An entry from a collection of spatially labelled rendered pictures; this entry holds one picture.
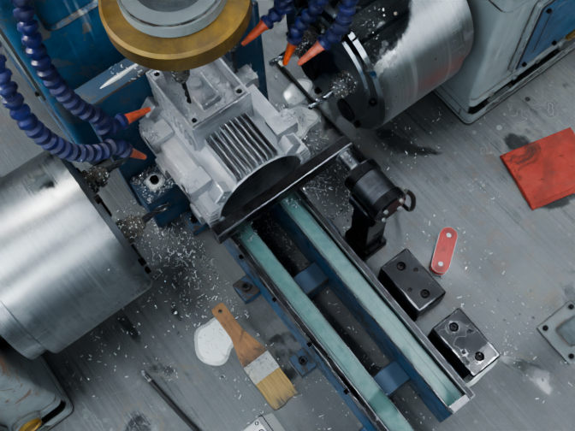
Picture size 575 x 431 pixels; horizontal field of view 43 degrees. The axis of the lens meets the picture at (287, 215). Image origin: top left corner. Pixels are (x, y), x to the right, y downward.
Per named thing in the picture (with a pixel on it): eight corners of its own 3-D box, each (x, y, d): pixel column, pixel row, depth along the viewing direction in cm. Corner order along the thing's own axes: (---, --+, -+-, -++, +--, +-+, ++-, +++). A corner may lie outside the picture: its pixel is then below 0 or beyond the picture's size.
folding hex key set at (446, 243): (445, 278, 126) (447, 274, 124) (427, 272, 126) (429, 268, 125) (458, 233, 129) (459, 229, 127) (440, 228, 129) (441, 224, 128)
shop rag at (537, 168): (570, 127, 136) (571, 125, 135) (605, 180, 132) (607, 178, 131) (499, 156, 134) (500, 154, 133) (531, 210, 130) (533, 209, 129)
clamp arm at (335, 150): (341, 140, 114) (210, 232, 109) (342, 131, 111) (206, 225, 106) (356, 156, 113) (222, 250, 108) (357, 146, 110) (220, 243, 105)
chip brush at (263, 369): (204, 315, 125) (204, 314, 124) (228, 298, 126) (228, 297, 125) (275, 412, 118) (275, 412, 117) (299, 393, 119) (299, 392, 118)
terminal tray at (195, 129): (153, 100, 110) (143, 73, 103) (210, 63, 112) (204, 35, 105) (198, 156, 106) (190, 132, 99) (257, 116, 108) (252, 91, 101)
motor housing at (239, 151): (151, 161, 123) (124, 102, 105) (242, 101, 127) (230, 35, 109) (218, 248, 117) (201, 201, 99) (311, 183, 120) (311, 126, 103)
